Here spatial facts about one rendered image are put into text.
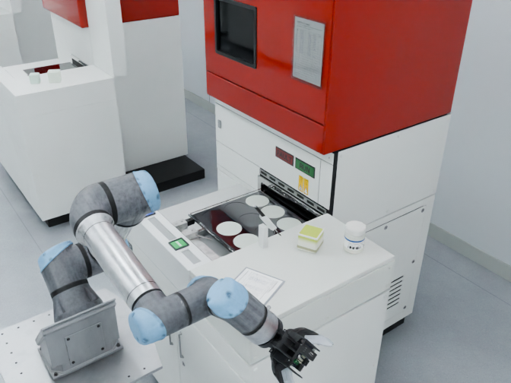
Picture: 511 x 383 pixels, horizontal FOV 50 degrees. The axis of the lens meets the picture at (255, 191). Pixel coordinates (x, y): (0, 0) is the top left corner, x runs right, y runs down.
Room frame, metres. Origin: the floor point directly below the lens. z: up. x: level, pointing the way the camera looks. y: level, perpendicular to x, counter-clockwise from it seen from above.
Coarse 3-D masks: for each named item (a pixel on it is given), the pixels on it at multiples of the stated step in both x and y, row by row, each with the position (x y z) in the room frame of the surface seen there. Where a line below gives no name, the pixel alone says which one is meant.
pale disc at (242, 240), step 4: (236, 236) 1.74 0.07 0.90; (240, 236) 1.74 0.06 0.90; (244, 236) 1.74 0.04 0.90; (248, 236) 1.74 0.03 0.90; (252, 236) 1.74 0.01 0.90; (256, 236) 1.74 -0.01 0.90; (236, 240) 1.71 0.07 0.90; (240, 240) 1.71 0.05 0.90; (244, 240) 1.71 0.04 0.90; (248, 240) 1.71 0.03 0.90; (252, 240) 1.71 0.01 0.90; (256, 240) 1.71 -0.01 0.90; (236, 244) 1.69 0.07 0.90; (240, 244) 1.69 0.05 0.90; (244, 244) 1.69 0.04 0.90; (248, 244) 1.69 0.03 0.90
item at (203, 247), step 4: (192, 240) 1.74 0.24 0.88; (196, 240) 1.74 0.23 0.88; (200, 240) 1.74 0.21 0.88; (196, 244) 1.71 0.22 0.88; (200, 244) 1.72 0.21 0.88; (204, 244) 1.72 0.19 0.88; (200, 248) 1.69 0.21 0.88; (204, 248) 1.69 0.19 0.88; (208, 248) 1.69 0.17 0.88; (204, 252) 1.66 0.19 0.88; (208, 252) 1.66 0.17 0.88; (212, 252) 1.66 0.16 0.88; (208, 256) 1.64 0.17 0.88; (212, 256) 1.64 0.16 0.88; (216, 256) 1.64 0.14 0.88; (212, 260) 1.61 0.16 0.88
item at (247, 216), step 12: (228, 204) 1.98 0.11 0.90; (240, 204) 1.98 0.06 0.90; (276, 204) 1.98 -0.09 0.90; (204, 216) 1.89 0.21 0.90; (216, 216) 1.89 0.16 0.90; (228, 216) 1.89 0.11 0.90; (240, 216) 1.89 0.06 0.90; (252, 216) 1.89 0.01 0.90; (288, 216) 1.89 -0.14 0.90; (216, 228) 1.80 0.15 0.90; (252, 228) 1.80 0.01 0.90; (228, 240) 1.71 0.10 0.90
